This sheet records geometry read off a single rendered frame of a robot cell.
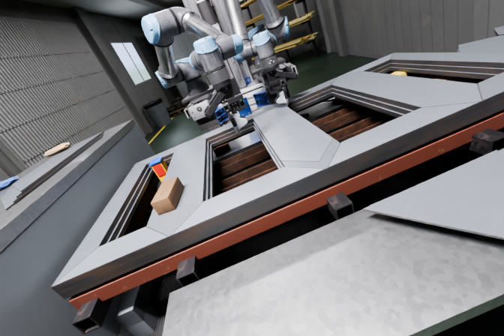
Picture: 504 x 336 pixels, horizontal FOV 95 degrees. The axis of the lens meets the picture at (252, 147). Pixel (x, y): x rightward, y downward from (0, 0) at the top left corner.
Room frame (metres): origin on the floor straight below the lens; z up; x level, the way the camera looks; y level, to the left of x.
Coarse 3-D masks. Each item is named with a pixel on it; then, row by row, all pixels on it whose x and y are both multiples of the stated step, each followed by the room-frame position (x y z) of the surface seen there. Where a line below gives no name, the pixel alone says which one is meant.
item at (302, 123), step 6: (300, 120) 0.87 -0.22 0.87; (306, 120) 0.85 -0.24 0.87; (288, 126) 0.86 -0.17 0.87; (294, 126) 0.84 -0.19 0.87; (300, 126) 0.82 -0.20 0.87; (276, 132) 0.86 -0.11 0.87; (282, 132) 0.83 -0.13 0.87; (288, 132) 0.81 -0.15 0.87; (270, 138) 0.82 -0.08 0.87; (276, 138) 0.80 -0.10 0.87
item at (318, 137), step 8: (312, 136) 0.70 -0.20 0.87; (320, 136) 0.67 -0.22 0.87; (328, 136) 0.65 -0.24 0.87; (288, 144) 0.72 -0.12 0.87; (296, 144) 0.69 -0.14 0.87; (304, 144) 0.67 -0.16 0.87; (312, 144) 0.65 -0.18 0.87; (280, 152) 0.68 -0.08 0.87; (288, 152) 0.66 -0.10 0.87; (296, 152) 0.64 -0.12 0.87
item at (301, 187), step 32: (384, 64) 1.16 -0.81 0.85; (416, 64) 0.98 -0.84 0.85; (448, 64) 0.83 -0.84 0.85; (480, 64) 0.72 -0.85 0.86; (320, 96) 1.15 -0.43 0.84; (352, 96) 0.95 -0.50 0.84; (256, 128) 1.04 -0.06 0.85; (448, 128) 0.50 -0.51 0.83; (320, 160) 0.54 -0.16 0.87; (352, 160) 0.50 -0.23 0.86; (384, 160) 0.50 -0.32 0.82; (288, 192) 0.50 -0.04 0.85; (128, 224) 0.73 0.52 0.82; (224, 224) 0.50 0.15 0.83; (128, 256) 0.50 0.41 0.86; (160, 256) 0.50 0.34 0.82; (64, 288) 0.50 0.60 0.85
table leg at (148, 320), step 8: (136, 296) 0.54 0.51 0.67; (136, 304) 0.52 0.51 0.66; (144, 304) 0.54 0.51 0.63; (152, 312) 0.55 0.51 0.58; (120, 320) 0.50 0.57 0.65; (136, 320) 0.50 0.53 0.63; (144, 320) 0.51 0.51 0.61; (152, 320) 0.53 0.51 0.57; (128, 328) 0.50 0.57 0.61; (136, 328) 0.50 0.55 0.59; (144, 328) 0.50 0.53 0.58; (152, 328) 0.50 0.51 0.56
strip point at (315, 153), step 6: (318, 144) 0.63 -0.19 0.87; (324, 144) 0.62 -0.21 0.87; (306, 150) 0.63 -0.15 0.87; (312, 150) 0.61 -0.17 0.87; (318, 150) 0.60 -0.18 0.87; (324, 150) 0.59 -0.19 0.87; (294, 156) 0.62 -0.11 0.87; (300, 156) 0.61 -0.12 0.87; (306, 156) 0.60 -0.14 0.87; (312, 156) 0.58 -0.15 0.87; (318, 156) 0.57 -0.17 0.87
